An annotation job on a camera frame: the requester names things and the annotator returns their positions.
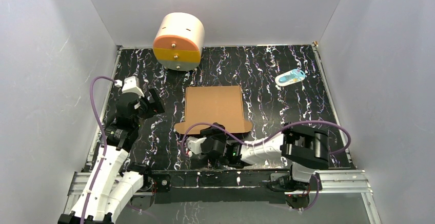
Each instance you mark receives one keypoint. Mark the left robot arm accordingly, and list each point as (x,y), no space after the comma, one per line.
(109,189)

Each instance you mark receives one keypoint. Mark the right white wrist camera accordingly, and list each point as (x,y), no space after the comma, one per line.
(194,146)

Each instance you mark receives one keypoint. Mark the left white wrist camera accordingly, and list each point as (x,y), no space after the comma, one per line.
(129,87)

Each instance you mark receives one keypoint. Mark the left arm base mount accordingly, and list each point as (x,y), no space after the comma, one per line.
(145,197)

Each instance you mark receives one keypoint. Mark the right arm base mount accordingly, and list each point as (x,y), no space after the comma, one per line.
(299,195)

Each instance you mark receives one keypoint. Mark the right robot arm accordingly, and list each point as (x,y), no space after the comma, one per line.
(305,147)

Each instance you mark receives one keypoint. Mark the blue white packaged item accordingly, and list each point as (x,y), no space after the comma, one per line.
(290,77)

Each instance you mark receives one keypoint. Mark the round pastel drawer cabinet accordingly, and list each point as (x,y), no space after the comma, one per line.
(179,42)

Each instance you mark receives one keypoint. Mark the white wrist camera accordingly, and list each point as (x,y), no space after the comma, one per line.
(194,146)
(129,87)

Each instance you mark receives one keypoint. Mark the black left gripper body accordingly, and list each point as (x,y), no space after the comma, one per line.
(149,101)

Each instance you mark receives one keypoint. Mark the brown cardboard box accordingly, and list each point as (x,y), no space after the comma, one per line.
(218,104)

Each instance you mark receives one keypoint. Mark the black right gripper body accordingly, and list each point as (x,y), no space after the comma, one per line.
(218,134)

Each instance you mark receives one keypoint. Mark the aluminium front rail frame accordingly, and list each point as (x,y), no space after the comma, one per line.
(250,185)

